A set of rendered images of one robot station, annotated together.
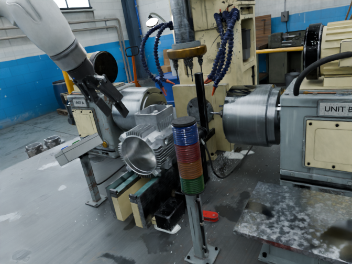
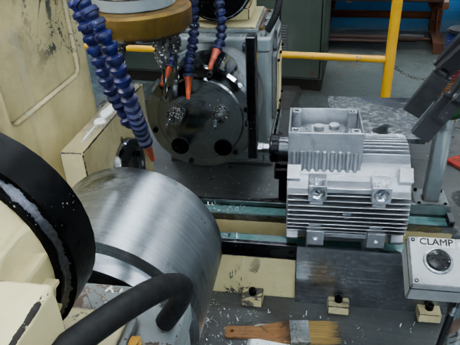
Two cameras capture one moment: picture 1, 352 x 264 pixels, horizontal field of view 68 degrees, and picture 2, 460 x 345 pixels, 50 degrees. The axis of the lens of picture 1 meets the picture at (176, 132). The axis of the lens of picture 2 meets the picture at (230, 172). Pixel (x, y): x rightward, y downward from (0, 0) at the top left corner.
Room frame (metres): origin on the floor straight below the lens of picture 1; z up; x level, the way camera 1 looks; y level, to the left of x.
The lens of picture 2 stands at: (1.43, 0.70, 1.50)
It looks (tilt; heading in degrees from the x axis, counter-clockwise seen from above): 31 degrees down; 246
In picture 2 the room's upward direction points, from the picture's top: 3 degrees counter-clockwise
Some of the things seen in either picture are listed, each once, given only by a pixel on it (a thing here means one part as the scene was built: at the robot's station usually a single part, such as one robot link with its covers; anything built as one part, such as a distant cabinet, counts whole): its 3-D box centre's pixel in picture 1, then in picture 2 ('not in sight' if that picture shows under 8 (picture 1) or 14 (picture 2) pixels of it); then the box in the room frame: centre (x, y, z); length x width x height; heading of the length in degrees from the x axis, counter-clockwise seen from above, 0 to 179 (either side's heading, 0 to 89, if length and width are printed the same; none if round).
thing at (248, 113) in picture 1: (261, 115); (210, 98); (1.00, -0.35, 1.04); 0.41 x 0.25 x 0.25; 55
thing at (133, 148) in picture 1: (153, 144); (343, 186); (0.93, 0.09, 1.01); 0.20 x 0.19 x 0.19; 147
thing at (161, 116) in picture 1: (155, 118); (324, 139); (0.97, 0.07, 1.11); 0.12 x 0.11 x 0.07; 147
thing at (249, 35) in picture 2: (201, 105); (252, 99); (1.00, -0.12, 1.12); 0.04 x 0.03 x 0.26; 145
